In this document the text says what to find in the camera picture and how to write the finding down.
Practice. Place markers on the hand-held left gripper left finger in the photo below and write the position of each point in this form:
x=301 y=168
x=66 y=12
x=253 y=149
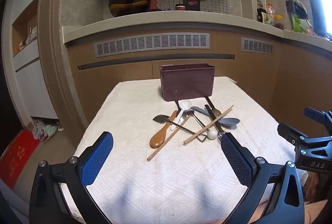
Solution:
x=97 y=159

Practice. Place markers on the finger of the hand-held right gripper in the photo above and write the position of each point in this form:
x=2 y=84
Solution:
x=325 y=123
x=288 y=132

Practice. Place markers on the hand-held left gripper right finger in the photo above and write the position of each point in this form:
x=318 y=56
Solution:
x=237 y=159

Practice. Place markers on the blue-grey plastic spoon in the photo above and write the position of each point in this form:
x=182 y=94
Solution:
x=230 y=121

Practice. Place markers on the wooden chopstick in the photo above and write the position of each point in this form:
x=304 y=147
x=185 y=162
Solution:
x=160 y=147
x=197 y=133

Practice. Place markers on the wooden spoon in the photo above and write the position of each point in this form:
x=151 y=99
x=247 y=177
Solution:
x=157 y=139

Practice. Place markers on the white ceramic spoon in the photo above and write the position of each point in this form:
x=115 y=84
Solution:
x=186 y=104

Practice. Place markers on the metal shovel-shaped spoon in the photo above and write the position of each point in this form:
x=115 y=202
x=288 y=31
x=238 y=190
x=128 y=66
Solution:
x=160 y=119

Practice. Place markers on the brown plastic utensil holder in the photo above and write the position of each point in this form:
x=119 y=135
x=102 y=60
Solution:
x=186 y=81

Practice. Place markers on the person's right hand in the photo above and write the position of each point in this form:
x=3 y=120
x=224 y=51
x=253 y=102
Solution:
x=317 y=185

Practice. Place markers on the shiny metal spoon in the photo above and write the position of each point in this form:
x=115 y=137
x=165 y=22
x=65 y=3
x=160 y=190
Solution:
x=221 y=136

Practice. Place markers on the white round-headed metal spoon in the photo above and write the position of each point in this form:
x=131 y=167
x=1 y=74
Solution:
x=212 y=135

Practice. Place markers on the pile of slippers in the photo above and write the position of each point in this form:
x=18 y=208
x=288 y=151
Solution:
x=45 y=132

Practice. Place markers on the white textured towel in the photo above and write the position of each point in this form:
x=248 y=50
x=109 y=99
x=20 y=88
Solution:
x=155 y=187

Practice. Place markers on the red floor mat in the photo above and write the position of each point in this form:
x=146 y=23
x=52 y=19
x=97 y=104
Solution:
x=18 y=159

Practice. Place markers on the wooden kitchen cabinet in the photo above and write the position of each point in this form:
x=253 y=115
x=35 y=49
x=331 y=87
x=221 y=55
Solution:
x=116 y=79

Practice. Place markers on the short grey vent grille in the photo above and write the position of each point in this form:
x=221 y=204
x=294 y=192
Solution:
x=256 y=45

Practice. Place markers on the white shelf cabinet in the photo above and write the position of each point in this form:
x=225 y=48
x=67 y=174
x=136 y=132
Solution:
x=33 y=84

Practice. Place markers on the green packet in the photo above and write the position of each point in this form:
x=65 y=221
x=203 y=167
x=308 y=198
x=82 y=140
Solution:
x=299 y=24

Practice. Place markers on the jar with yellow lid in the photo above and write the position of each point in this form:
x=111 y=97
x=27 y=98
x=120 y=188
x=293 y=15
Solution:
x=278 y=22

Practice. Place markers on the black storage rack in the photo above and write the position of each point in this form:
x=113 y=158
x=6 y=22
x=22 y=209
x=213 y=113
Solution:
x=295 y=7

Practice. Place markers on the dark sauce bottle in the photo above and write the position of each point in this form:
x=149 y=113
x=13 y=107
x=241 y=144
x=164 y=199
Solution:
x=260 y=15

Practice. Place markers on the clear bottle with orange cap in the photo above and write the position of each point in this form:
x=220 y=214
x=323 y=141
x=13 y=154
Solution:
x=270 y=13

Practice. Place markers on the window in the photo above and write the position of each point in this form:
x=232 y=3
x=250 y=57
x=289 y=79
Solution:
x=323 y=1

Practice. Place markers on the long grey vent grille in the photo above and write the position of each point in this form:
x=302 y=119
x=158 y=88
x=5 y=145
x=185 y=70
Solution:
x=151 y=44

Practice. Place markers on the beige kitchen countertop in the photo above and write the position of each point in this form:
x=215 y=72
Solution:
x=181 y=19

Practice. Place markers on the small red pot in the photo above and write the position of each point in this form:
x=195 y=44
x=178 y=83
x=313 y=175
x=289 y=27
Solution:
x=180 y=7

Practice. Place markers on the wooden door frame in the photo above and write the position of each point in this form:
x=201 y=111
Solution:
x=51 y=45

